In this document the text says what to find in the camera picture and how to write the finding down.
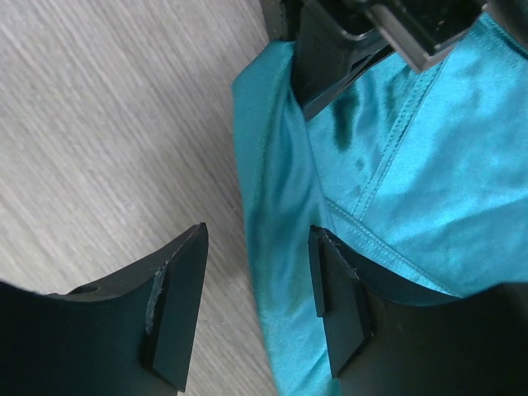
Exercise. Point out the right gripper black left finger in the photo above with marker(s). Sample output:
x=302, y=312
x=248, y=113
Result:
x=128, y=333

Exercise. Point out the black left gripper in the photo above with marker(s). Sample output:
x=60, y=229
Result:
x=338, y=41

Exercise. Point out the teal satin napkin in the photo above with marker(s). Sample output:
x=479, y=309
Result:
x=424, y=173

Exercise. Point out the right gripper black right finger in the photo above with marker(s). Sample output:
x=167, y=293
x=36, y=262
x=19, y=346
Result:
x=387, y=335

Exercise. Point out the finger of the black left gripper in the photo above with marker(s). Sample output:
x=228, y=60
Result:
x=281, y=18

